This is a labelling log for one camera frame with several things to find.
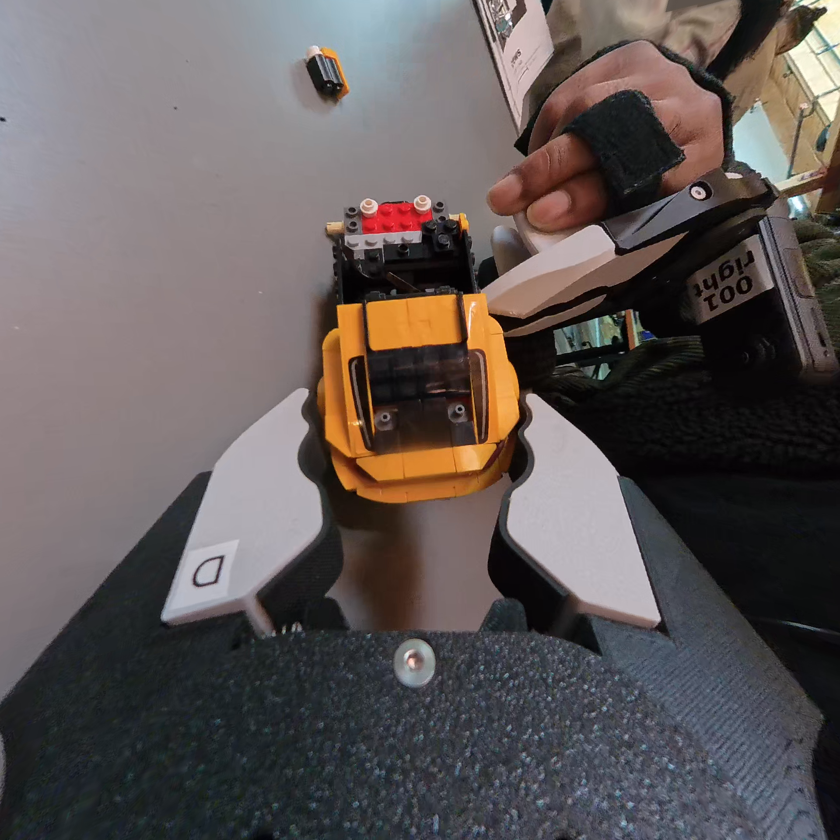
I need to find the printed paper leaflet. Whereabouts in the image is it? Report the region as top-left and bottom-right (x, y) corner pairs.
(471, 0), (556, 137)

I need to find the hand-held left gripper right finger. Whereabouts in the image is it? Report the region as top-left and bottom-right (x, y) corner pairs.
(487, 391), (664, 631)

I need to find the yellow lego car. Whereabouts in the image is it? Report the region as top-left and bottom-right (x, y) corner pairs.
(317, 195), (522, 505)

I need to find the beige jacket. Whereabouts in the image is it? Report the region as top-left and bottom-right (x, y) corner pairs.
(545, 0), (811, 122)

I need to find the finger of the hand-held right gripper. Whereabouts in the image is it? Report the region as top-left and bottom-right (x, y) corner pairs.
(481, 223), (621, 320)
(500, 283), (634, 340)

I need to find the small black yellow lego assembly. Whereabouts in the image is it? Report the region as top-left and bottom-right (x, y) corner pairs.
(303, 45), (351, 103)

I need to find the green knit sweater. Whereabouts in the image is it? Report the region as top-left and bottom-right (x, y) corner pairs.
(545, 217), (840, 473)

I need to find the person's right hand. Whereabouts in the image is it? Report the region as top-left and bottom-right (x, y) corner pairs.
(487, 41), (732, 233)

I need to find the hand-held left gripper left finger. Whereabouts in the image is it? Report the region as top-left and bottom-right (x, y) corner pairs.
(159, 387), (344, 637)

